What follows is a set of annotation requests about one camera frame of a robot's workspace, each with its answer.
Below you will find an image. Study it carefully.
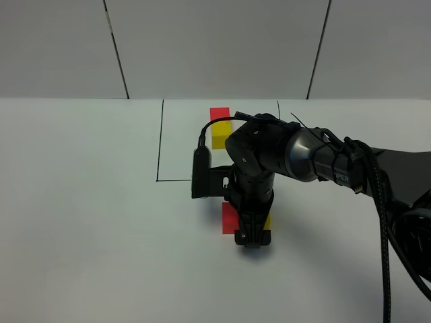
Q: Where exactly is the black camera cable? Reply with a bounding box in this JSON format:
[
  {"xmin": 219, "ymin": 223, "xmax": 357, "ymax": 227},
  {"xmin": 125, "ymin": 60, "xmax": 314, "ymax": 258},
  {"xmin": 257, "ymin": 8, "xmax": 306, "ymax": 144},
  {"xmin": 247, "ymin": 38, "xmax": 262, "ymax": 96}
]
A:
[{"xmin": 197, "ymin": 111, "xmax": 257, "ymax": 149}]

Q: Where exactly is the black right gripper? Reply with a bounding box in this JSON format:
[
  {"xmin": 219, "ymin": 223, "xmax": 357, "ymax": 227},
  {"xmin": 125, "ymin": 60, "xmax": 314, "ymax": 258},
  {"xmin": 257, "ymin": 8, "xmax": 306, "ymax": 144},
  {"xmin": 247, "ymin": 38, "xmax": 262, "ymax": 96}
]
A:
[{"xmin": 226, "ymin": 166, "xmax": 275, "ymax": 249}]

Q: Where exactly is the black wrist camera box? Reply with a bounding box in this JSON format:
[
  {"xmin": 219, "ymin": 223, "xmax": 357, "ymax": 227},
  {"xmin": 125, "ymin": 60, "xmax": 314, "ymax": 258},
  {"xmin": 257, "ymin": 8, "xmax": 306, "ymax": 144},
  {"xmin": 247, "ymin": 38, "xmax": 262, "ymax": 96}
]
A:
[{"xmin": 191, "ymin": 146, "xmax": 232, "ymax": 199}]

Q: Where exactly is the yellow template block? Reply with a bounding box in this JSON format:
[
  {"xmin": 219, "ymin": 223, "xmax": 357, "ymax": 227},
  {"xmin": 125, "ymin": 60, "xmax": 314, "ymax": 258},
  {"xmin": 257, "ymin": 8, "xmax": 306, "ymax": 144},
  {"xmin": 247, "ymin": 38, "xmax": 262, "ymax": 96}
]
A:
[{"xmin": 211, "ymin": 120, "xmax": 232, "ymax": 149}]

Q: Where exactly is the red template block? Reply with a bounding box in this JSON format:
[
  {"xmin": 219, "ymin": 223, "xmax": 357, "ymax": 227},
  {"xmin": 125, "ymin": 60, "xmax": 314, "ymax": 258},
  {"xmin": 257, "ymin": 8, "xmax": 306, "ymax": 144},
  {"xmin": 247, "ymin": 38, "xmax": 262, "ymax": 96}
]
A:
[{"xmin": 209, "ymin": 107, "xmax": 230, "ymax": 121}]

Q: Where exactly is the braided black arm cable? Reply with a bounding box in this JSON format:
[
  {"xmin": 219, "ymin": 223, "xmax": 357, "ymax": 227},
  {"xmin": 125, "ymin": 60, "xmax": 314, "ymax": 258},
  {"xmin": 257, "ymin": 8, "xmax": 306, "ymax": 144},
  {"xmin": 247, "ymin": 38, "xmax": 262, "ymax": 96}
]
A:
[{"xmin": 343, "ymin": 136, "xmax": 431, "ymax": 323}]

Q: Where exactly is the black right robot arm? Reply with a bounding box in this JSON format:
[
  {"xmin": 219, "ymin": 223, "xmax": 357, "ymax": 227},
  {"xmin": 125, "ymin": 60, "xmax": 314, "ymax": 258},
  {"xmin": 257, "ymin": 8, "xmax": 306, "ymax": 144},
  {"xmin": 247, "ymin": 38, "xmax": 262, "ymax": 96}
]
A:
[{"xmin": 226, "ymin": 114, "xmax": 430, "ymax": 248}]

